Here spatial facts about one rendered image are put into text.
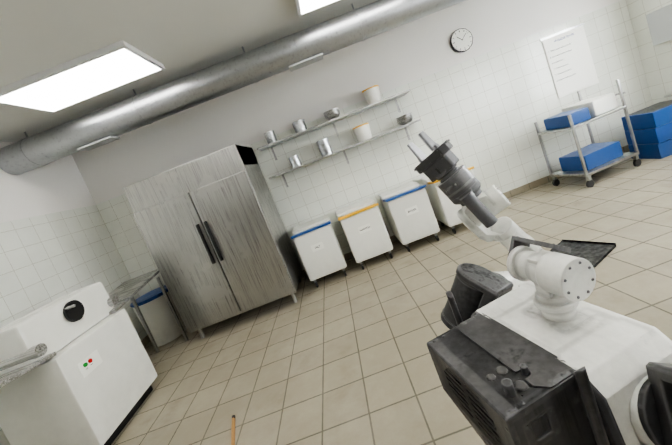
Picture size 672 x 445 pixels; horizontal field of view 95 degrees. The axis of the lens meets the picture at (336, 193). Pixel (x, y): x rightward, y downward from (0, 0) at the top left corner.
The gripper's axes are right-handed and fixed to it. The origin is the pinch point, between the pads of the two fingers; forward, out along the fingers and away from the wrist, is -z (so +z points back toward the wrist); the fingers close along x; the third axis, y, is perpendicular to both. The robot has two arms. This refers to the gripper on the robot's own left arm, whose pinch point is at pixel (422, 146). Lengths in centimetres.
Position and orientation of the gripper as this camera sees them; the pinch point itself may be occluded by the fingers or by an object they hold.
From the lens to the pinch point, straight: 88.7
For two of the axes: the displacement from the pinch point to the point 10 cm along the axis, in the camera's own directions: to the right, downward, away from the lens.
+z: 6.6, 7.4, -1.0
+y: -6.0, 4.5, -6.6
